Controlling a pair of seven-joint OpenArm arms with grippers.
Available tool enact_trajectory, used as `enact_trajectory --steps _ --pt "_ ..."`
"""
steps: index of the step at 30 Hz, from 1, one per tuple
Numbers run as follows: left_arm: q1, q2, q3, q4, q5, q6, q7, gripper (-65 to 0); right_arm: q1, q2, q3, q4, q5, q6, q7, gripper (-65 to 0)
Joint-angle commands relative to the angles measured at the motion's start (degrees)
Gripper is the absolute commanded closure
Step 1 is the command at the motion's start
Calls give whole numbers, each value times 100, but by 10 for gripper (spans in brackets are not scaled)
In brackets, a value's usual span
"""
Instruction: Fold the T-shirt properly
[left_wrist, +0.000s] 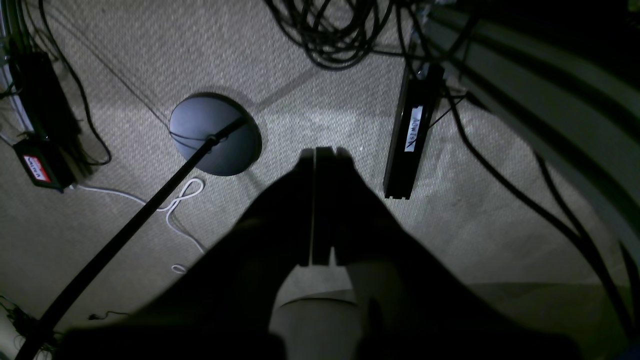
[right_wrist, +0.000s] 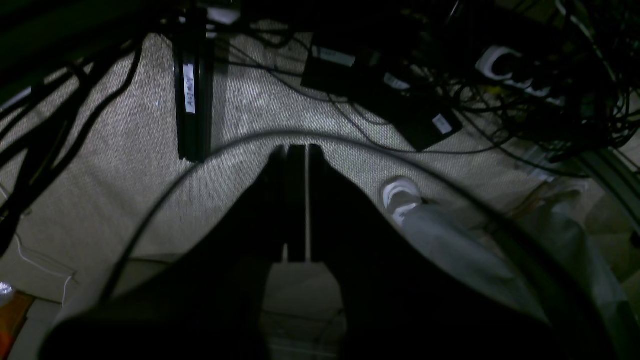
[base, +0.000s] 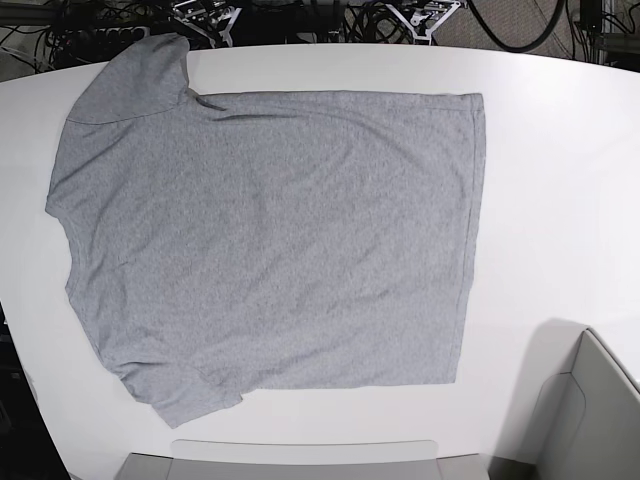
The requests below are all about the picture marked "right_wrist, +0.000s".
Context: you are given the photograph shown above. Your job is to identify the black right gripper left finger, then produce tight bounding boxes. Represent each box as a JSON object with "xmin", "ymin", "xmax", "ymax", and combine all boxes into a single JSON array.
[{"xmin": 39, "ymin": 146, "xmax": 286, "ymax": 360}]

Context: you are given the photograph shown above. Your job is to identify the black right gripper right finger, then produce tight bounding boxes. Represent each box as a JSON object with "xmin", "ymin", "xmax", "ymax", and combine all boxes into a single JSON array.
[{"xmin": 309, "ymin": 145, "xmax": 574, "ymax": 360}]

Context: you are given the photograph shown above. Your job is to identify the grey trouser leg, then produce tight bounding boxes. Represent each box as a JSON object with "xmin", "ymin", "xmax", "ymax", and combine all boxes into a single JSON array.
[{"xmin": 392, "ymin": 203, "xmax": 549, "ymax": 324}]

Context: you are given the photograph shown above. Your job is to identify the white sneaker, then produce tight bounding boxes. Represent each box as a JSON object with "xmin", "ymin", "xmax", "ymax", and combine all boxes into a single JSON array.
[{"xmin": 381, "ymin": 176, "xmax": 425, "ymax": 226}]

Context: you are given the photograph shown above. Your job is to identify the black power adapter brick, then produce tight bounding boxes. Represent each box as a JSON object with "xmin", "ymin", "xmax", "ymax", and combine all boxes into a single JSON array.
[{"xmin": 301, "ymin": 38, "xmax": 463, "ymax": 151}]

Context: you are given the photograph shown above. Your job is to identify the white power strip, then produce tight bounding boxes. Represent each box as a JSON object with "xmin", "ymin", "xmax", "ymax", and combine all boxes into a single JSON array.
[{"xmin": 474, "ymin": 45, "xmax": 566, "ymax": 107}]

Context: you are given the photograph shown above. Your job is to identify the black curved cable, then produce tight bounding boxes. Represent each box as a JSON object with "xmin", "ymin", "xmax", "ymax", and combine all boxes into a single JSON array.
[{"xmin": 102, "ymin": 131, "xmax": 618, "ymax": 360}]

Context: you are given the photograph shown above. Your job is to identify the black aluminium frame leg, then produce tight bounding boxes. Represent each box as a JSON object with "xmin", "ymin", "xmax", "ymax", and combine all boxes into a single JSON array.
[{"xmin": 172, "ymin": 7, "xmax": 215, "ymax": 163}]

